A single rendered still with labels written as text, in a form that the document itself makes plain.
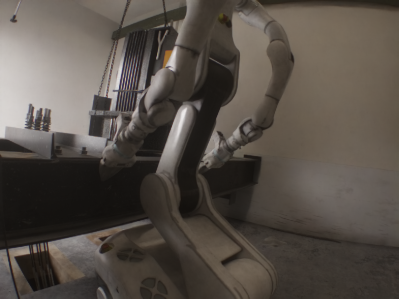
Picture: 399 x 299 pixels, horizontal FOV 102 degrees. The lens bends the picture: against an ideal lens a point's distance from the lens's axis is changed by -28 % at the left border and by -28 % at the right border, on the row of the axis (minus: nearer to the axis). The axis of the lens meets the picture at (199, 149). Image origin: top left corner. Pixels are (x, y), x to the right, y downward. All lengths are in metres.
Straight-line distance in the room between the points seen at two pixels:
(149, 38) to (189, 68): 1.32
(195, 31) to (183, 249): 0.56
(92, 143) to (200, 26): 0.54
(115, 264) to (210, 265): 0.29
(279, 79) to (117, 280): 0.87
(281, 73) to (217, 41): 0.27
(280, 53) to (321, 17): 1.92
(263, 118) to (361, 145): 1.61
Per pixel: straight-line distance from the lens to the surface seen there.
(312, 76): 2.42
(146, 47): 1.78
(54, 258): 1.47
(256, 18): 1.03
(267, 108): 0.84
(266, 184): 2.29
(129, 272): 0.71
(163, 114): 0.51
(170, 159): 0.75
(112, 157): 0.65
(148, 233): 1.01
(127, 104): 1.71
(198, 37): 0.50
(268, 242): 1.91
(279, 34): 0.94
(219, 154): 0.93
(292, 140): 2.30
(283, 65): 0.86
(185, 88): 0.50
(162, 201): 0.71
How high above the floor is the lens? 0.74
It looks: 1 degrees down
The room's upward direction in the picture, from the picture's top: 6 degrees clockwise
